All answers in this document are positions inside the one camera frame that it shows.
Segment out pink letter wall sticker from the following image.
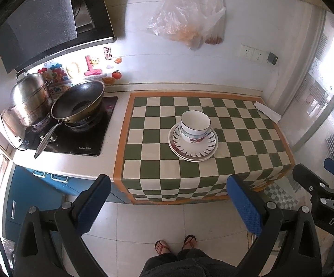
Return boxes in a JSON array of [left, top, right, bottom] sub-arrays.
[[83, 54, 102, 77]]

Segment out black range hood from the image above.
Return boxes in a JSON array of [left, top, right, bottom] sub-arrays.
[[0, 0, 118, 74]]

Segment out person's left foot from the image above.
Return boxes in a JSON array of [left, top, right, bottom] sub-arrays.
[[155, 239, 172, 256]]

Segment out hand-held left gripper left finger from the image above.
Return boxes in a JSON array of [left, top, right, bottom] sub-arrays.
[[12, 174, 112, 277]]

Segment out dark wok with steel handle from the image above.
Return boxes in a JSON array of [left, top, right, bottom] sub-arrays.
[[34, 80, 105, 159]]

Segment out person's dark trousers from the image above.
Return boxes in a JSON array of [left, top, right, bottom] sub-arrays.
[[143, 250, 238, 277]]

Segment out person's foot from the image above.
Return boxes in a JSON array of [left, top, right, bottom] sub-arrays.
[[155, 239, 172, 256], [181, 235, 198, 250]]

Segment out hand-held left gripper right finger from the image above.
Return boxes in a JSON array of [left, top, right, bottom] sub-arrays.
[[226, 175, 325, 277]]

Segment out white countertop appliance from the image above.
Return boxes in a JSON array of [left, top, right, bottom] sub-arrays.
[[0, 110, 26, 151]]

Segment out colourful letter wall stickers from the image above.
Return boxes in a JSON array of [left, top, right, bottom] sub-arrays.
[[37, 60, 69, 83]]

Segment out large clear plastic bag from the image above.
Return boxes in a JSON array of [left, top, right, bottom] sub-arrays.
[[147, 0, 205, 51]]

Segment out person's right foot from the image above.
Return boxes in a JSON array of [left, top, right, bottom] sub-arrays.
[[181, 235, 198, 250]]

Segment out black glass gas stove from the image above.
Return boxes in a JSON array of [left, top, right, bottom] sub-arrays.
[[17, 96, 119, 157]]

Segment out stainless steel steamer pot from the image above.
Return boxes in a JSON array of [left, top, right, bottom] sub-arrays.
[[9, 70, 53, 127]]

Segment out glass sliding door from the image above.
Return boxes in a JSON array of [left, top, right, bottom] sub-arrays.
[[282, 9, 334, 162]]

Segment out white blue-leaf pattern plate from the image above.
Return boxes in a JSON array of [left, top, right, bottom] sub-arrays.
[[171, 124, 218, 158]]

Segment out blue kitchen cabinet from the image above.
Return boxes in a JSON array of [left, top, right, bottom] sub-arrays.
[[3, 164, 121, 237]]

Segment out small clear plastic bag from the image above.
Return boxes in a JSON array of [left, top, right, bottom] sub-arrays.
[[202, 0, 226, 45]]

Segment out green white checkered tablecloth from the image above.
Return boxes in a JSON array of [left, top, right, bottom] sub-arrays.
[[113, 91, 295, 204]]

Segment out folded white cloth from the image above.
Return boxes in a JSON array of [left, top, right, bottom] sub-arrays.
[[255, 101, 281, 123]]

